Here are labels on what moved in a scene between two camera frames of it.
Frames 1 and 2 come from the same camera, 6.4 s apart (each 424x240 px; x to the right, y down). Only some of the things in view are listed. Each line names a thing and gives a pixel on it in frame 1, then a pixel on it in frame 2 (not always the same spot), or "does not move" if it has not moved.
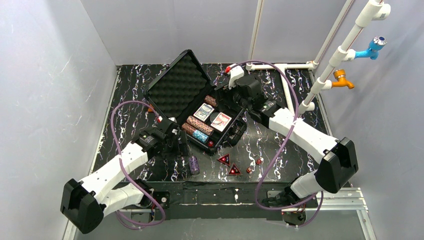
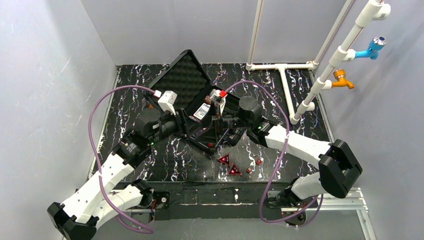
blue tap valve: [376, 44] does not move
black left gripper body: [180, 141] to [182, 124]
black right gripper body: [228, 96] to [218, 122]
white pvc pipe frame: [371, 10] does not move
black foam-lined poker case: [211, 117] does not move
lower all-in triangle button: [234, 170] does not move
